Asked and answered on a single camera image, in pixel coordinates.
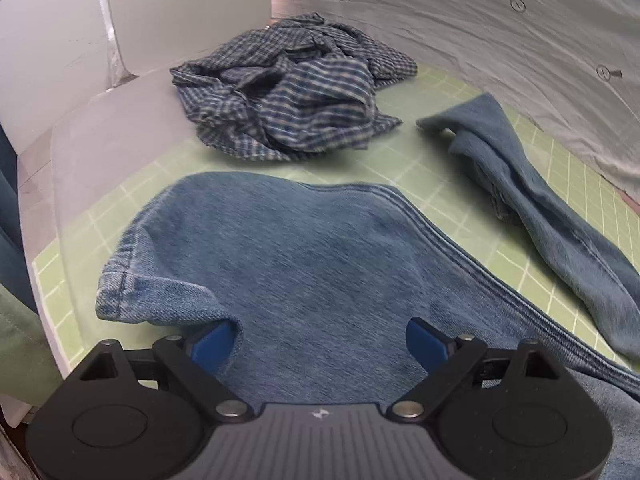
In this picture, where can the dark teal clothing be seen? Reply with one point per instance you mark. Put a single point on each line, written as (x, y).
(10, 220)

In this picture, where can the blue plaid shirt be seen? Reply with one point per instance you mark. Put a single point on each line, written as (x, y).
(295, 95)

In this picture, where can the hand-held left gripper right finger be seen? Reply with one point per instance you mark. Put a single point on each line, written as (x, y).
(424, 342)

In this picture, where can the white foam board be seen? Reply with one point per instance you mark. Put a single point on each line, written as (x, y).
(150, 15)

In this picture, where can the green grid mat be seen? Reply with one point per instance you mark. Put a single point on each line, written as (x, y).
(450, 170)

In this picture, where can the blue denim jeans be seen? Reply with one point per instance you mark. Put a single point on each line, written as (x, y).
(345, 260)

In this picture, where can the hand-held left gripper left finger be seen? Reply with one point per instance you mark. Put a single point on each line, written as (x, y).
(216, 345)

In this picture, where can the grey printed sheet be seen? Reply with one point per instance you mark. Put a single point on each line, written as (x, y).
(475, 35)

